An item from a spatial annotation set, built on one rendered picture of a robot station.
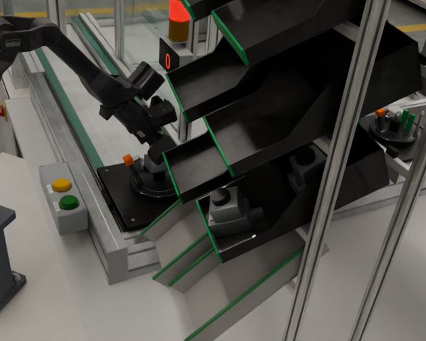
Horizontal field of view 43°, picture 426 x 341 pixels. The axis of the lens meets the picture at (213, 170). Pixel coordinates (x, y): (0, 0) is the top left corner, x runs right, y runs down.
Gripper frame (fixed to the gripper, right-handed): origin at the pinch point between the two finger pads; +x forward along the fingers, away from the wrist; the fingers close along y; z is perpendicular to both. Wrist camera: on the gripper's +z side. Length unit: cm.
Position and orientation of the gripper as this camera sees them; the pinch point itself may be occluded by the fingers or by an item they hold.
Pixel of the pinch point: (163, 145)
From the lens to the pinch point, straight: 125.9
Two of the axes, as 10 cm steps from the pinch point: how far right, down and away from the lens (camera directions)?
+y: -4.3, -5.5, 7.2
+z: 7.5, -6.6, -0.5
